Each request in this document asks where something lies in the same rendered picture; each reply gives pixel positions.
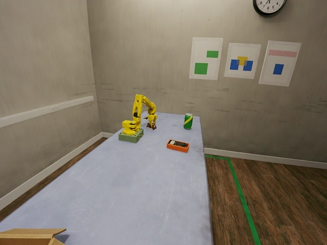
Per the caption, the green and yellow drink can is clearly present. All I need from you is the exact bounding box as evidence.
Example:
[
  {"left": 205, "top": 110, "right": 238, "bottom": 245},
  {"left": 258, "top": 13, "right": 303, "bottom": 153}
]
[{"left": 184, "top": 113, "right": 193, "bottom": 129}]

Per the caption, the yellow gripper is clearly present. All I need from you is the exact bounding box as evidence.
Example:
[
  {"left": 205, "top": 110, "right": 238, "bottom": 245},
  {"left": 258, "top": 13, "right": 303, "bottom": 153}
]
[{"left": 144, "top": 114, "right": 157, "bottom": 127}]

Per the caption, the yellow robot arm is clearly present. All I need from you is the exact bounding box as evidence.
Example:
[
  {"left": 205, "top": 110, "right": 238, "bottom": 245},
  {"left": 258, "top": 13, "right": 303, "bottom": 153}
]
[{"left": 123, "top": 94, "right": 156, "bottom": 135}]

